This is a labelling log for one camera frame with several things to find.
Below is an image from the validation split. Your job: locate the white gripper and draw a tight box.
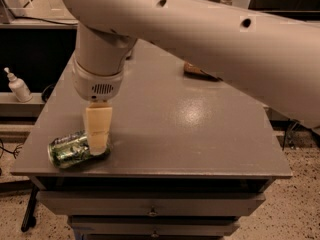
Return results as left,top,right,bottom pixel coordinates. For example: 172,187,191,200
72,57,124,156

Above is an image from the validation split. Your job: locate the green soda can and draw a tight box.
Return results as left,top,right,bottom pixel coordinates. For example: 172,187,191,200
47,130,111,169

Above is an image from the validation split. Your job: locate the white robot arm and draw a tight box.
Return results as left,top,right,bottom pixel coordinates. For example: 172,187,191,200
62,0,320,132

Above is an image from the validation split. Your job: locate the orange soda can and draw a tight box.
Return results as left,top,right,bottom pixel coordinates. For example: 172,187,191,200
183,62,220,82

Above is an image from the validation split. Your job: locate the white pump bottle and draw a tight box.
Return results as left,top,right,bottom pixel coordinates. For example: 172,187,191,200
4,67,33,103

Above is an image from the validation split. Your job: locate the grey top drawer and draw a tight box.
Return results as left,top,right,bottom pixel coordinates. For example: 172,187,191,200
37,191,265,217

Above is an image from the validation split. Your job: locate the grey drawer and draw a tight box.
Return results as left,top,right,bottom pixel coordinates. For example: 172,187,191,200
68,216,239,237
37,191,265,217

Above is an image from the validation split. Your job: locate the black table leg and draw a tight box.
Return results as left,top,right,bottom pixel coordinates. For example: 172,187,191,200
21,186,39,233

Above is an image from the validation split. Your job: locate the black cable on shelf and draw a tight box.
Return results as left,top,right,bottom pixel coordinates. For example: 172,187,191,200
13,15,78,26

